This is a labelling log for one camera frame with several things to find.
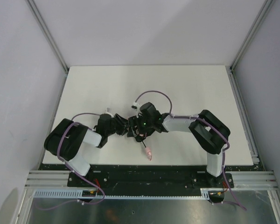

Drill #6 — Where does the grey cable duct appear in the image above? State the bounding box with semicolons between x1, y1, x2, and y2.
33;189;223;200

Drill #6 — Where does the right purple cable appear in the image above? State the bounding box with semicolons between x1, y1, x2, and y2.
135;90;247;210

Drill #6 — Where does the pink folding umbrella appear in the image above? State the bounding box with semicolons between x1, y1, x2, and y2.
128;115;154;161

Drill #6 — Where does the aluminium frame post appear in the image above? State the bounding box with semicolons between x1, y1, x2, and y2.
229;0;276;72
25;0;69;74

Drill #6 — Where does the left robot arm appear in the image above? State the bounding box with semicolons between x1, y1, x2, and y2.
44;113;128;176

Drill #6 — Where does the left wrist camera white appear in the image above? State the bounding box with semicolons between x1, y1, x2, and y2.
105;108;113;116

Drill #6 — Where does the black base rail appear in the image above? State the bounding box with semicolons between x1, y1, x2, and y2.
38;163;234;196

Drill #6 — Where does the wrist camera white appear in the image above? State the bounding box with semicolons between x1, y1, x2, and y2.
105;108;113;116
131;102;141;115

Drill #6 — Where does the aluminium frame post left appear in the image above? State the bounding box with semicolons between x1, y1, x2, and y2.
25;0;69;74

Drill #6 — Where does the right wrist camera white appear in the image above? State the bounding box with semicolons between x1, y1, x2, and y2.
131;102;141;115

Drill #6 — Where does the aluminium frame post right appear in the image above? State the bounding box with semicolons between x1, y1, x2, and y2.
229;0;276;72

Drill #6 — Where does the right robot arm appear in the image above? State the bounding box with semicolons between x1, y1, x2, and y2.
127;102;231;187

